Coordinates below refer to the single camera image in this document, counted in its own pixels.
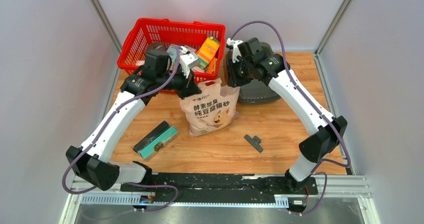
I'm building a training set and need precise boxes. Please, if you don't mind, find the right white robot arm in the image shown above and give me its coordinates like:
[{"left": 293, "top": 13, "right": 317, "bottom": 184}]
[{"left": 226, "top": 37, "right": 347, "bottom": 194}]

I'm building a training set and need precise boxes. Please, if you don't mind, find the dark grey litter box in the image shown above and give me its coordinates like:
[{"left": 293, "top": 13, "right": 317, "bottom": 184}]
[{"left": 224, "top": 42, "right": 281, "bottom": 105}]

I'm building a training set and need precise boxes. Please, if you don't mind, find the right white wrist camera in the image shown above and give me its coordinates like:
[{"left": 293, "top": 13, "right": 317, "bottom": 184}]
[{"left": 226, "top": 37, "right": 244, "bottom": 63}]

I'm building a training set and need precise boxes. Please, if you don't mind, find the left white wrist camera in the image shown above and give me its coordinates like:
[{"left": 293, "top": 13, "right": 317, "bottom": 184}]
[{"left": 179, "top": 51, "right": 200, "bottom": 79}]

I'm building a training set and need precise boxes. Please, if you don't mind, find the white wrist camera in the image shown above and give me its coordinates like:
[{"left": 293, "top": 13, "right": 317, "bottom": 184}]
[
  {"left": 179, "top": 51, "right": 200, "bottom": 79},
  {"left": 226, "top": 37, "right": 244, "bottom": 63}
]

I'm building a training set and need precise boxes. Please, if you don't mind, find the pink cat litter bag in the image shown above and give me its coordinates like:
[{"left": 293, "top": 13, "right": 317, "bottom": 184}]
[{"left": 179, "top": 78, "right": 240, "bottom": 137}]

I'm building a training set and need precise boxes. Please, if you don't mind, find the yellow orange carton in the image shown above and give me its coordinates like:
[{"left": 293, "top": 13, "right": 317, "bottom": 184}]
[{"left": 196, "top": 35, "right": 220, "bottom": 70}]

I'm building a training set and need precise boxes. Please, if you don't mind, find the brown round object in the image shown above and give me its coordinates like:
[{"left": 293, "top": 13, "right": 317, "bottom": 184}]
[{"left": 145, "top": 42, "right": 167, "bottom": 53}]

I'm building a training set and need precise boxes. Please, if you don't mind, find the teal small box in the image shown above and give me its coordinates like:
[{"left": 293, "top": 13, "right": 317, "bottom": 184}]
[{"left": 166, "top": 44, "right": 181, "bottom": 61}]

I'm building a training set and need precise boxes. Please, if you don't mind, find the red plastic shopping basket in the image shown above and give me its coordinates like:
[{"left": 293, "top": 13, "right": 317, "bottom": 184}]
[{"left": 117, "top": 18, "right": 226, "bottom": 75}]

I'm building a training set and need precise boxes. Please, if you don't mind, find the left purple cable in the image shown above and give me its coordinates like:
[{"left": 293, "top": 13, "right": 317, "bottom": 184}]
[{"left": 61, "top": 45, "right": 181, "bottom": 213}]

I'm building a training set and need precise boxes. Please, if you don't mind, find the black bag clip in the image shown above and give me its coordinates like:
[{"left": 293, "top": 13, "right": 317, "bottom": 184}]
[{"left": 244, "top": 134, "right": 263, "bottom": 153}]

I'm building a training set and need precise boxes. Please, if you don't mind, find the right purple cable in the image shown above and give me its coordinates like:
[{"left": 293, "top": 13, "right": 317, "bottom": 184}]
[{"left": 229, "top": 20, "right": 352, "bottom": 216}]

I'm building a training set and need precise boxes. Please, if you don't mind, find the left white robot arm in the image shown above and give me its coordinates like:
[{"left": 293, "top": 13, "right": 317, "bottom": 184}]
[{"left": 61, "top": 46, "right": 201, "bottom": 195}]

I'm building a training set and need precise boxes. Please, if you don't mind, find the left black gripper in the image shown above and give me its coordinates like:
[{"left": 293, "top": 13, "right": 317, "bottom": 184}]
[{"left": 156, "top": 64, "right": 202, "bottom": 100}]

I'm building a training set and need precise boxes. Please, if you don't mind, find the purple cable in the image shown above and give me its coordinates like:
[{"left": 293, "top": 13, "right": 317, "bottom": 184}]
[
  {"left": 61, "top": 45, "right": 181, "bottom": 213},
  {"left": 229, "top": 20, "right": 352, "bottom": 216}
]

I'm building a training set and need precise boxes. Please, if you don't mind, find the teal and black box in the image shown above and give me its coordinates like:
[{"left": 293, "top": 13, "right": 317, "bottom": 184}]
[{"left": 132, "top": 120, "right": 178, "bottom": 161}]

